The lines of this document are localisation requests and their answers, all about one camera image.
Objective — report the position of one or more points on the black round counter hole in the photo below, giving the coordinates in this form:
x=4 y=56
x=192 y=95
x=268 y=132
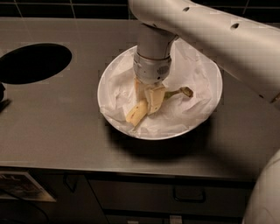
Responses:
x=33 y=63

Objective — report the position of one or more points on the grey drawer front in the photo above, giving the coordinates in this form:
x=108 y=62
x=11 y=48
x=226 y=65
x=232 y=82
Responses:
x=171 y=199

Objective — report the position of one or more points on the black cabinet door handle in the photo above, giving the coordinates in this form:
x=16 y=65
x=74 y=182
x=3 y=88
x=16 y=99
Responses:
x=70 y=181

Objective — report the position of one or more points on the grey cabinet door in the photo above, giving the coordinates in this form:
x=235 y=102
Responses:
x=80 y=207

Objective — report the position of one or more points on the white bowl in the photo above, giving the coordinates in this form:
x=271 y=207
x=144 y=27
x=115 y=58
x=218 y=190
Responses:
x=102 y=96

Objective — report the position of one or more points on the white crumpled paper liner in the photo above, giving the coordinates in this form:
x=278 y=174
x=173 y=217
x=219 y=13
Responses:
x=186 y=110

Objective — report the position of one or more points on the yellow banana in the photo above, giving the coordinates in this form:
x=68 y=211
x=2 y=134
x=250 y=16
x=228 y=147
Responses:
x=140 y=110

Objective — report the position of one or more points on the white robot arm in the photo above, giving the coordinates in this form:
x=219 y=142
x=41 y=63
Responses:
x=246 y=49

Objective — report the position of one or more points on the black drawer handle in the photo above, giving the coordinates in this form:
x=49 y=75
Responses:
x=188 y=194

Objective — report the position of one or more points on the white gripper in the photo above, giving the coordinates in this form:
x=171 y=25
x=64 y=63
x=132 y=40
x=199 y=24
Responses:
x=150 y=70

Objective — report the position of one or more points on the dark object at counter edge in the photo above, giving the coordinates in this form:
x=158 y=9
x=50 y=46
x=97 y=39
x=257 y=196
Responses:
x=3 y=103

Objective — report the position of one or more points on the dark printed sign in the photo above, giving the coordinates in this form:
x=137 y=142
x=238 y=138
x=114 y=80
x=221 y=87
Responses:
x=21 y=184

